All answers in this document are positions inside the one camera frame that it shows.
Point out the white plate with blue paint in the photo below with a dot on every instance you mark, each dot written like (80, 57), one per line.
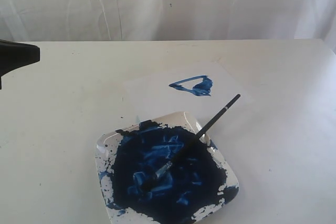
(140, 182)

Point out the white curtain backdrop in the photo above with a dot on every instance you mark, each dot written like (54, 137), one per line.
(93, 20)

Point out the black paintbrush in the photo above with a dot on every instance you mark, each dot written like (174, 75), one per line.
(191, 142)

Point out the white paper sheet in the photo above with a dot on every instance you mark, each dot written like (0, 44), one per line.
(200, 89)

